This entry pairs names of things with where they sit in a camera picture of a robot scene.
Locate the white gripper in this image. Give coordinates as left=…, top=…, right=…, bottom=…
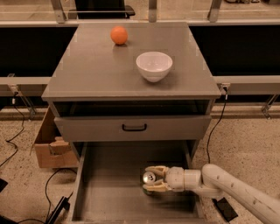
left=143, top=165, right=185, bottom=193

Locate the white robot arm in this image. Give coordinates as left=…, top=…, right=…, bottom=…
left=143, top=164, right=280, bottom=224

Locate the open grey middle drawer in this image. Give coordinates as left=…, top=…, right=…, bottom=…
left=69, top=141, right=206, bottom=224

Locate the closed grey top drawer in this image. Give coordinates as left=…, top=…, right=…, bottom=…
left=54, top=115, right=211, bottom=142

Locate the grey drawer cabinet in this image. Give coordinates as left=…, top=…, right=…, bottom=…
left=43, top=22, right=221, bottom=151

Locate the black power adapter right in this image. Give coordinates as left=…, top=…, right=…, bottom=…
left=213, top=198, right=238, bottom=222

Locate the black device bottom left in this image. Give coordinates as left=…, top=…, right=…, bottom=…
left=45, top=196, right=70, bottom=224

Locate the brown cardboard box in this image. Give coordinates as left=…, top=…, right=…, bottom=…
left=33, top=108, right=79, bottom=168

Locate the white ceramic bowl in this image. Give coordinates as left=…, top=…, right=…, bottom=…
left=136, top=52, right=173, bottom=82

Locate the orange fruit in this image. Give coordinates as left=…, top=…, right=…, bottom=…
left=110, top=26, right=128, bottom=45

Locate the black cable right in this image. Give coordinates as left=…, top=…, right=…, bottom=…
left=206, top=86, right=229, bottom=165

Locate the black floor cable left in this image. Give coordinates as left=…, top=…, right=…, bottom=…
left=17, top=167, right=77, bottom=224

